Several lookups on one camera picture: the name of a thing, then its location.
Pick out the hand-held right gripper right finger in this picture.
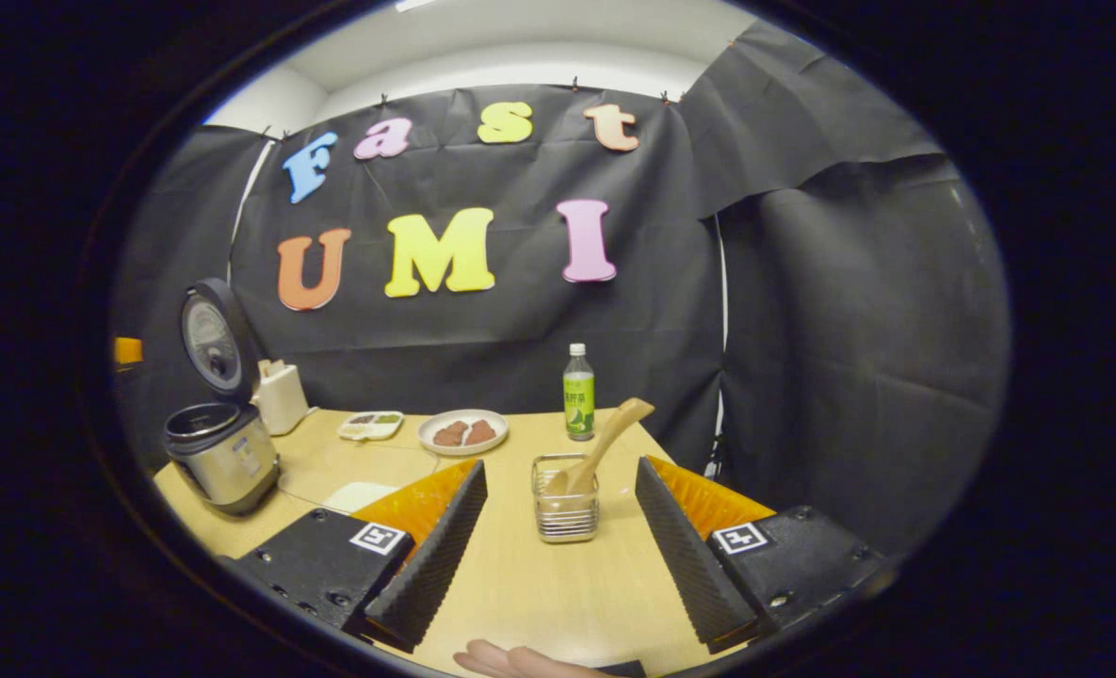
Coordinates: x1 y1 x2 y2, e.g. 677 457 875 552
635 455 898 655

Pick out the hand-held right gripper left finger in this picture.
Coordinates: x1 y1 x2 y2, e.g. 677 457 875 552
228 459 489 654

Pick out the clear container of white rice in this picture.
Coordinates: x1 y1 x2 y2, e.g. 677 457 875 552
280 441 450 517

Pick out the metal wire chopstick holder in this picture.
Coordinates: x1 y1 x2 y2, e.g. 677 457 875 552
531 453 602 544

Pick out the dark grey rice cooker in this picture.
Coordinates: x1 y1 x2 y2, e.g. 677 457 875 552
163 278 283 517

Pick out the wooden spoon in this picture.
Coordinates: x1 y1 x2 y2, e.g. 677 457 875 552
545 397 656 498

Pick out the white round plate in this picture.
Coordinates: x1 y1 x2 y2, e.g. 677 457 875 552
417 409 509 458

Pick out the white divided bean dish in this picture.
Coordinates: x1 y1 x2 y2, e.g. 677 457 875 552
337 411 405 442

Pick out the white toaster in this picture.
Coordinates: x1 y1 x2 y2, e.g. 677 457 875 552
254 359 312 436

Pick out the green drink bottle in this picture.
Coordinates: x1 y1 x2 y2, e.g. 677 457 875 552
562 343 596 442

